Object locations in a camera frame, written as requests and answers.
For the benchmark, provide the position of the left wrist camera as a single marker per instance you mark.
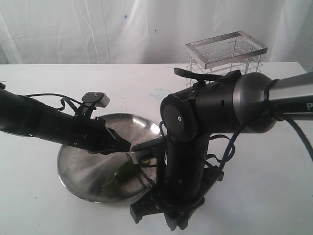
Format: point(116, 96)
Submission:
point(98, 99)

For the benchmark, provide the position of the chrome wire utensil holder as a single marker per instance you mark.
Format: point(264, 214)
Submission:
point(225, 53)

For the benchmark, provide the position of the black handled knife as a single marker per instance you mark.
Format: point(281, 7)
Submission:
point(140, 174)

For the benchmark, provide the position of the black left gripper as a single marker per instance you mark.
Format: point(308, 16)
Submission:
point(96, 138)

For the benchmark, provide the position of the round stainless steel plate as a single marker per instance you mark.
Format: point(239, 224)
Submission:
point(83, 174)

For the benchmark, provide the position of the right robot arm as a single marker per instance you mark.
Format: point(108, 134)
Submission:
point(202, 124)

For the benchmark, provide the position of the white backdrop curtain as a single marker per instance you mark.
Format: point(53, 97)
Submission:
point(147, 31)

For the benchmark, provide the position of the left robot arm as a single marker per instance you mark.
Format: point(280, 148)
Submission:
point(23, 115)

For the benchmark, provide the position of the green jalapeno pepper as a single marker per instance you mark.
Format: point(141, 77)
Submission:
point(124, 172)

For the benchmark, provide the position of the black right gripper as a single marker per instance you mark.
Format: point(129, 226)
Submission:
point(183, 177)

